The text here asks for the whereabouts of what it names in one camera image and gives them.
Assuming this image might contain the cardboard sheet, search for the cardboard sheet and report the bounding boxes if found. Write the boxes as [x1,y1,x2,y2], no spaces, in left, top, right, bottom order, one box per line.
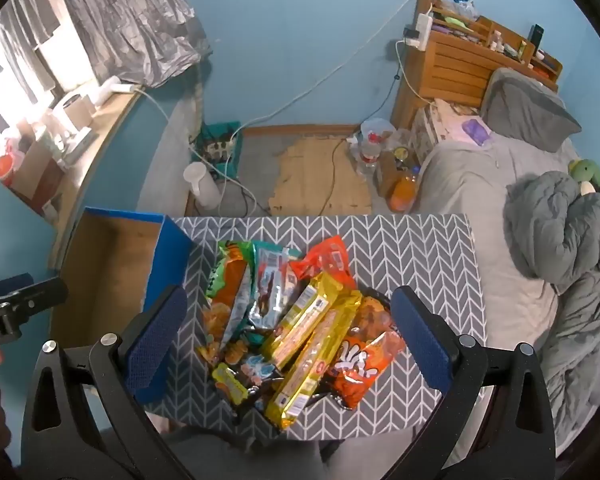
[267,137,373,216]

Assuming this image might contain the orange bowl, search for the orange bowl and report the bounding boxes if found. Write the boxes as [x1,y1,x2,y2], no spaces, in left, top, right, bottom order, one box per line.
[0,152,17,188]

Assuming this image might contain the grey clothes heap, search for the grey clothes heap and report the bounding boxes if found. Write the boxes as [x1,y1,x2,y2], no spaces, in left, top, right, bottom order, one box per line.
[502,170,600,456]

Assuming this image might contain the teal basket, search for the teal basket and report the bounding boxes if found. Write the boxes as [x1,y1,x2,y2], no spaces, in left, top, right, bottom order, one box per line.
[190,121,243,178]

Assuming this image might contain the wooden headboard shelf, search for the wooden headboard shelf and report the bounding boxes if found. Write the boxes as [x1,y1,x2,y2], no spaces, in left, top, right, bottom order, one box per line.
[392,0,565,131]

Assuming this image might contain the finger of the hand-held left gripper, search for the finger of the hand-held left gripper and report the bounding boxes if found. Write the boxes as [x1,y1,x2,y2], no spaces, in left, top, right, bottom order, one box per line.
[4,276,69,325]
[0,273,35,303]

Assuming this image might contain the orange snack bag white print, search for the orange snack bag white print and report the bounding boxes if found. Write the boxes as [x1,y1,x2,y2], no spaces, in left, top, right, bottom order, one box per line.
[325,295,407,408]

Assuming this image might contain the silver grey curtain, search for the silver grey curtain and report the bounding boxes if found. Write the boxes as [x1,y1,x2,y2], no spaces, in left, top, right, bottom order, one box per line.
[50,0,213,86]

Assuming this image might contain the blue-edged cardboard box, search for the blue-edged cardboard box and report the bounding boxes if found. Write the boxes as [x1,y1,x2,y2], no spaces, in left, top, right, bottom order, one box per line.
[50,206,193,318]

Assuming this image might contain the black packet with cartoon figures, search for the black packet with cartoon figures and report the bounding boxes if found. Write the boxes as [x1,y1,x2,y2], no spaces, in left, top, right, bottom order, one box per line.
[220,330,291,411]

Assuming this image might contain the orange drink bottle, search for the orange drink bottle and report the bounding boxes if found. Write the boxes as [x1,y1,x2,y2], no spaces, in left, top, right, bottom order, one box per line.
[387,172,421,213]

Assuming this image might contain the white carton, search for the white carton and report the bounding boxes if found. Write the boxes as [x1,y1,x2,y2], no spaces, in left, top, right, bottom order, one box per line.
[62,127,101,166]

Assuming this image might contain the hanging clothes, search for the hanging clothes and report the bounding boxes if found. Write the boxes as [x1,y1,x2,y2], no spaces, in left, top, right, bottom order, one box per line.
[0,0,68,106]

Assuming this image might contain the teal and silver snack bag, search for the teal and silver snack bag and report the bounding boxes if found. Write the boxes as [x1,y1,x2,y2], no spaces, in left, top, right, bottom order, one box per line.
[237,240,303,333]

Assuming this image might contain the wooden window sill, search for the wooden window sill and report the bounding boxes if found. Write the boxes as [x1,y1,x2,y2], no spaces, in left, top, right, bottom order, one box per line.
[10,87,146,268]

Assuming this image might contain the clear plastic bottles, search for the clear plastic bottles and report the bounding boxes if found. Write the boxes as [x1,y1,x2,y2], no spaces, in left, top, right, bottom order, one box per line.
[347,117,413,176]

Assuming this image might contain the orange-red snack bag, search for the orange-red snack bag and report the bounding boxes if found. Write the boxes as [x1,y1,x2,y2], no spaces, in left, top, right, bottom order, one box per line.
[289,235,357,291]

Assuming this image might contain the green plush toy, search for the green plush toy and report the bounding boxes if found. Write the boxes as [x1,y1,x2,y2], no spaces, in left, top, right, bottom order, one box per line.
[567,159,600,196]

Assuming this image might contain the thin white wall cable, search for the thin white wall cable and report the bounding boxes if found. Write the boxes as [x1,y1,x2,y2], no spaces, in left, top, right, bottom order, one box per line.
[237,0,423,131]

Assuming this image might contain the white headboard power strip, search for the white headboard power strip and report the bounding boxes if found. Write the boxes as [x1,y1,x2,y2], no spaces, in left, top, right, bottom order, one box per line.
[404,12,433,52]

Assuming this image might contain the green snack bag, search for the green snack bag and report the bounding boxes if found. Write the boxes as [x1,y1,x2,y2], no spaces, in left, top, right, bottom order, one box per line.
[215,240,255,291]

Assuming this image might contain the bed with grey sheet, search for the bed with grey sheet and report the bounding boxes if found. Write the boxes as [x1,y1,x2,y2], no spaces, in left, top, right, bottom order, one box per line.
[420,125,600,456]

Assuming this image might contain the black packet with yellow label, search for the black packet with yellow label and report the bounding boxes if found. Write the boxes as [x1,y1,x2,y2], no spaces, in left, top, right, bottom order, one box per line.
[211,362,253,406]

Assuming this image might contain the black floor cable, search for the black floor cable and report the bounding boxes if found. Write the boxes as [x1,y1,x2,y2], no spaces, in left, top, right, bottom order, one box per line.
[315,135,361,216]

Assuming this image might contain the grey pillow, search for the grey pillow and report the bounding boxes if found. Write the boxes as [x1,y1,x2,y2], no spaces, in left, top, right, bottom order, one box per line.
[480,67,583,153]

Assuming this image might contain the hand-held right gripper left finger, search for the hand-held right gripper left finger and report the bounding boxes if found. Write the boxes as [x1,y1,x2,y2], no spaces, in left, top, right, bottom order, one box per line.
[21,284,193,480]

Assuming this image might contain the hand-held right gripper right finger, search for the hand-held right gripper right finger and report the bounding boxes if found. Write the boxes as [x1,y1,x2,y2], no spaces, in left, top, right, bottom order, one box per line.
[391,285,557,480]

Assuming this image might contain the yellow biscuit packet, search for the yellow biscuit packet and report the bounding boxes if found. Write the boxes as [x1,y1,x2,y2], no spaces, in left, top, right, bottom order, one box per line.
[260,270,343,371]
[265,290,363,432]

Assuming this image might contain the open cardboard box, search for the open cardboard box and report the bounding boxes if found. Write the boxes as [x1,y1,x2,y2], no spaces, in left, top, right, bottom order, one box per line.
[10,117,66,211]

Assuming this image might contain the purple packet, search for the purple packet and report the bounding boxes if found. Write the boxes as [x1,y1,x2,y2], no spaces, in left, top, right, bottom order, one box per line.
[461,119,492,147]

